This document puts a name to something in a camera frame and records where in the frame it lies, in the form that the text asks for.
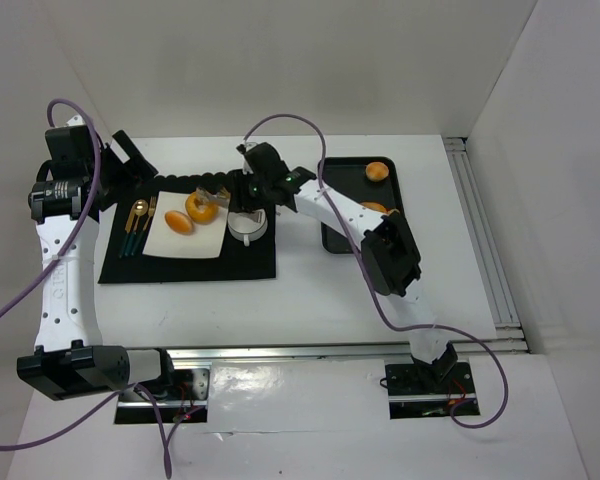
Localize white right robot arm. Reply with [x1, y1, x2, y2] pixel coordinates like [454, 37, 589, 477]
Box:
[230, 141, 458, 384]

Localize orange ring donut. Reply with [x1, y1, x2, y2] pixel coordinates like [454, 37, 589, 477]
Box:
[185, 193, 219, 225]

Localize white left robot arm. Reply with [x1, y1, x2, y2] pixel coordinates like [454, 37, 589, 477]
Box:
[16, 125, 175, 401]

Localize aluminium side rail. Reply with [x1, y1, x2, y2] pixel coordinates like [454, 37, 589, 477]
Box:
[443, 137, 531, 354]

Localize gold knife green handle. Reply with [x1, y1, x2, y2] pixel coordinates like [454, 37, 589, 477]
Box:
[118, 206, 136, 258]

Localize pale small round bun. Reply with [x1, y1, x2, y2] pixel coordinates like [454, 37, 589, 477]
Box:
[365, 161, 390, 183]

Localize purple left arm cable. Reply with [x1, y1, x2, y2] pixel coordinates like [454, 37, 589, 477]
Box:
[0, 99, 186, 479]

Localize orange round bun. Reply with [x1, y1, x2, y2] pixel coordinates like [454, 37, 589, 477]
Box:
[164, 210, 195, 235]

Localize aluminium front rail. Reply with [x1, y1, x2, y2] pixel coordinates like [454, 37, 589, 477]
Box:
[168, 341, 410, 361]

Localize metal serving tongs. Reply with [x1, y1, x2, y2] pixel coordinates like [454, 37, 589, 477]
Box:
[195, 185, 265, 224]

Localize black baking tray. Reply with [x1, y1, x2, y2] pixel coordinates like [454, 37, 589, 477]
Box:
[323, 156, 407, 247]

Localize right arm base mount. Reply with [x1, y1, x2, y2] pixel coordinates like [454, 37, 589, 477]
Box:
[379, 362, 480, 420]

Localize gold spoon green handle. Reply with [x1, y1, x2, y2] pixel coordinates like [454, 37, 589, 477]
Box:
[122, 199, 149, 258]

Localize white two-handled soup bowl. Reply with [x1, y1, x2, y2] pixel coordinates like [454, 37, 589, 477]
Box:
[227, 209, 268, 247]

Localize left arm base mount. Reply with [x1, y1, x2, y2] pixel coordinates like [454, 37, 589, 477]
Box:
[114, 364, 211, 425]

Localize white square plate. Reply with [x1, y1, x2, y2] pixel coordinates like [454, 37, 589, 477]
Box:
[141, 191, 228, 259]

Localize pale glazed ring donut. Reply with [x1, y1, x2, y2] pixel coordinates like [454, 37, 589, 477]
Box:
[361, 202, 388, 214]

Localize gold fork green handle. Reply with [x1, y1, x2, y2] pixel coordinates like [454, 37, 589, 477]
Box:
[127, 196, 157, 257]

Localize black scalloped placemat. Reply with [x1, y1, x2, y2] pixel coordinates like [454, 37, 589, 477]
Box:
[98, 172, 276, 285]

